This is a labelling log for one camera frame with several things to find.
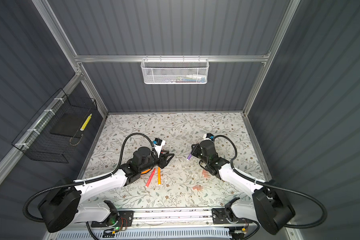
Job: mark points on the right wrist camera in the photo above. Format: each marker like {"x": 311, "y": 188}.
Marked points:
{"x": 209, "y": 136}

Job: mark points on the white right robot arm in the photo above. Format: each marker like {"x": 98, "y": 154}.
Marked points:
{"x": 268, "y": 207}

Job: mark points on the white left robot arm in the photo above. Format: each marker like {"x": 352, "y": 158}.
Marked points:
{"x": 64, "y": 206}

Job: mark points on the translucent pink pen cap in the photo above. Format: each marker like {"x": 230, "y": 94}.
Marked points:
{"x": 206, "y": 174}

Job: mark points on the white wire mesh basket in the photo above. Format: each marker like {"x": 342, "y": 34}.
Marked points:
{"x": 152, "y": 70}

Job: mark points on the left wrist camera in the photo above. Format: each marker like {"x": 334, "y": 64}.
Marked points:
{"x": 158, "y": 145}

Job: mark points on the pink marker pen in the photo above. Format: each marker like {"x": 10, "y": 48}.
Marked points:
{"x": 150, "y": 178}

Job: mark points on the white vented cable duct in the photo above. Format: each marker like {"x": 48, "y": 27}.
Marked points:
{"x": 165, "y": 234}

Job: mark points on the yellow orange marker pen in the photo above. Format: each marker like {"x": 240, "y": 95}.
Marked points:
{"x": 159, "y": 176}

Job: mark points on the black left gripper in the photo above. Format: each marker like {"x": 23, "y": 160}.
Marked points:
{"x": 163, "y": 161}

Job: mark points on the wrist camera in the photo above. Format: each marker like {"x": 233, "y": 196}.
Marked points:
{"x": 158, "y": 145}
{"x": 209, "y": 136}

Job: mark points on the black foam block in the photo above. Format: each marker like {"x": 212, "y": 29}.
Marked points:
{"x": 68, "y": 126}

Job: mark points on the yellow marker in basket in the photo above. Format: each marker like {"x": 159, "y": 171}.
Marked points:
{"x": 85, "y": 123}

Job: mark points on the black wire basket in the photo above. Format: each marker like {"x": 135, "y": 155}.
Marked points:
{"x": 38, "y": 144}

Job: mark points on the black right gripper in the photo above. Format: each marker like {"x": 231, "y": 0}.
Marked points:
{"x": 197, "y": 147}

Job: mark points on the pens in white basket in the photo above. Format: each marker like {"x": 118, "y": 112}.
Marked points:
{"x": 187, "y": 79}

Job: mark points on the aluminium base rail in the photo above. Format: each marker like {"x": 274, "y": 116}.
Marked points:
{"x": 198, "y": 216}

